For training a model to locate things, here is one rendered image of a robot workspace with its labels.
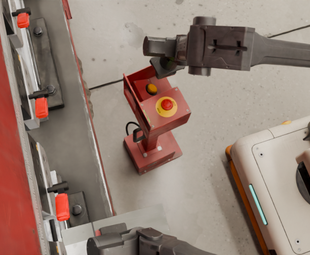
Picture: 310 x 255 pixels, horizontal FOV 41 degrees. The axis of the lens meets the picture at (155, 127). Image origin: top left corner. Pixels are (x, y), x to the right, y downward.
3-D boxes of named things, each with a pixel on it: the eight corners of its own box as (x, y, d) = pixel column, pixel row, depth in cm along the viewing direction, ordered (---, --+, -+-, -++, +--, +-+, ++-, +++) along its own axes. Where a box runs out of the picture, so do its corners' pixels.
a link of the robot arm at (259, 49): (229, 78, 69) (236, 16, 67) (179, 72, 80) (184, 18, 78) (370, 85, 95) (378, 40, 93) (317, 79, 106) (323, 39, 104)
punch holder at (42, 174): (59, 218, 87) (44, 210, 71) (18, 228, 86) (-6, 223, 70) (45, 151, 91) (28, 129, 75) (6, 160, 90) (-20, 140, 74)
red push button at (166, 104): (174, 110, 138) (175, 106, 135) (163, 115, 137) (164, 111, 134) (168, 99, 139) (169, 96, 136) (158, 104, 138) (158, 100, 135)
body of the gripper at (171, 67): (148, 61, 130) (154, 48, 124) (175, 53, 135) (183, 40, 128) (157, 78, 129) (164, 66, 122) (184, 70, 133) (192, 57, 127)
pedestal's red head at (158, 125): (187, 122, 149) (195, 105, 132) (147, 141, 146) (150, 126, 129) (162, 76, 154) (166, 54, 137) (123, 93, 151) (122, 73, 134)
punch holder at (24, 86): (41, 129, 92) (23, 104, 77) (2, 138, 91) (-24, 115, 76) (29, 70, 96) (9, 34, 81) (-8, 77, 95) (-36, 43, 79)
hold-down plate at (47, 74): (65, 107, 126) (63, 103, 123) (47, 111, 125) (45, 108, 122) (45, 22, 134) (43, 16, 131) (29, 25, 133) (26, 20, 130)
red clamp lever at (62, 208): (70, 213, 73) (67, 178, 81) (47, 219, 73) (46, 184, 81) (73, 220, 74) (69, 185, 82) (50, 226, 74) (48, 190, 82)
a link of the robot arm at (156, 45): (192, 67, 116) (195, 35, 114) (153, 64, 112) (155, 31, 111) (177, 64, 127) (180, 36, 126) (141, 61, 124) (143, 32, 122)
